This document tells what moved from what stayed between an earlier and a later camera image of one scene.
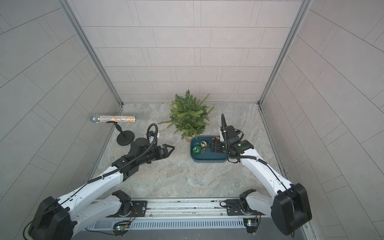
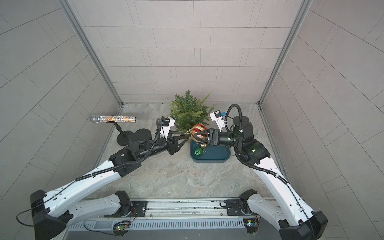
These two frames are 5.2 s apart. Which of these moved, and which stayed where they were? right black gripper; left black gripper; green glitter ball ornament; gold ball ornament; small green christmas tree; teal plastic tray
Moved: left black gripper; right black gripper
Stayed: small green christmas tree; teal plastic tray; gold ball ornament; green glitter ball ornament
